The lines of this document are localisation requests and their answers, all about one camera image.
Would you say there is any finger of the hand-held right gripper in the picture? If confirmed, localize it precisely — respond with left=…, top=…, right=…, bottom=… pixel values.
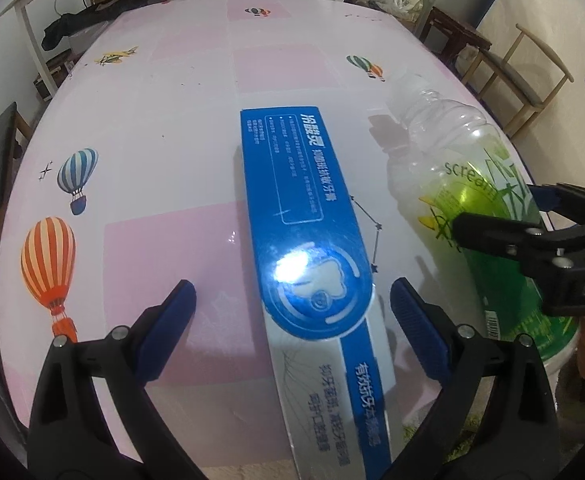
left=451, top=212, right=573, bottom=273
left=527, top=184, right=585, bottom=226

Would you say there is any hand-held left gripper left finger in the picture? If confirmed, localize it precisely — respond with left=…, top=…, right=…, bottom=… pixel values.
left=28, top=280, right=208, bottom=480

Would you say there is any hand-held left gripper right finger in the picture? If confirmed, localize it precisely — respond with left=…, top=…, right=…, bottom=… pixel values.
left=383, top=277, right=558, bottom=480

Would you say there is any green label plastic bottle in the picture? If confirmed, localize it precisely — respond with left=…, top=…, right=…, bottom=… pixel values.
left=385, top=70, right=582, bottom=386

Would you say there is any blue white toothpaste box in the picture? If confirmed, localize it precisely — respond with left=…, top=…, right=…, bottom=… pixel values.
left=232, top=105, right=398, bottom=480

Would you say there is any beige mattress with blue edge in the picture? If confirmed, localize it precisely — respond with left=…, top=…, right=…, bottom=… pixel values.
left=475, top=0, right=585, bottom=111

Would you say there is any dark wooden stool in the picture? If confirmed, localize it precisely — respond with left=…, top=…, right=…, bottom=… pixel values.
left=417, top=7, right=493, bottom=63

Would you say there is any pink printed tablecloth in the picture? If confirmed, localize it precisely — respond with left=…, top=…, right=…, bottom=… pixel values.
left=0, top=0, right=581, bottom=480

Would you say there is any black cloth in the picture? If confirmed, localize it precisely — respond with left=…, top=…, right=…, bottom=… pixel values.
left=41, top=2, right=118, bottom=52

